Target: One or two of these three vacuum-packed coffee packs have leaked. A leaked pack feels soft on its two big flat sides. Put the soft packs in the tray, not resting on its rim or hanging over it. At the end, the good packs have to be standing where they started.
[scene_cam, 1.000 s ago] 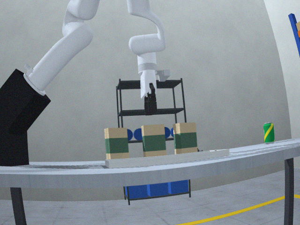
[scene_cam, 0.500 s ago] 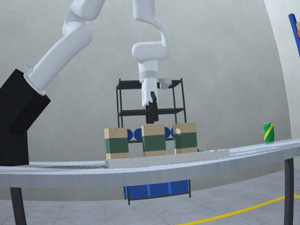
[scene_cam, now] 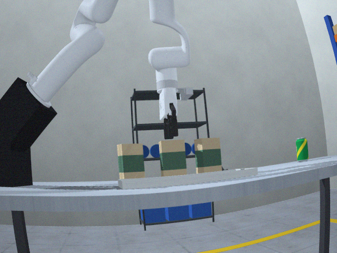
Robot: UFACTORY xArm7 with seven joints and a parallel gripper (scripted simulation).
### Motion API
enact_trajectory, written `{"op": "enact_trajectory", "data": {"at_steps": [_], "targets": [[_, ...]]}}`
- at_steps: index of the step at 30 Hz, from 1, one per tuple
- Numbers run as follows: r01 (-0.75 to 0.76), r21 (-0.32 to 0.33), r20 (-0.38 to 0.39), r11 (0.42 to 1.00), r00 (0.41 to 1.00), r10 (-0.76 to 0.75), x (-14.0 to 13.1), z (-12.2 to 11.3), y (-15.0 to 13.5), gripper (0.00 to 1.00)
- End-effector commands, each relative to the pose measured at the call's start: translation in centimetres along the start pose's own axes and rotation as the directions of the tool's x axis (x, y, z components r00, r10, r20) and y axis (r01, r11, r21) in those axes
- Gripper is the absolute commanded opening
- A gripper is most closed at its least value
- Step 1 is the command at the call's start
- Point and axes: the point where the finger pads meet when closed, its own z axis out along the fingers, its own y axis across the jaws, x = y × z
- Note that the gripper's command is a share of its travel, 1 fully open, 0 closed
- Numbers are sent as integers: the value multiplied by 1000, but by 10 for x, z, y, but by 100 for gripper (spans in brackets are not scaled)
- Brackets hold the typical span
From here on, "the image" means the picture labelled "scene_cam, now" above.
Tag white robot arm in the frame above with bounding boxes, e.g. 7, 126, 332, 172
26, 0, 193, 108

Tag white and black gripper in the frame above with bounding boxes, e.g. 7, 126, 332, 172
157, 87, 179, 139

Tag green drink can with yellow stripe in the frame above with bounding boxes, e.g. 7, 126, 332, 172
296, 138, 309, 162

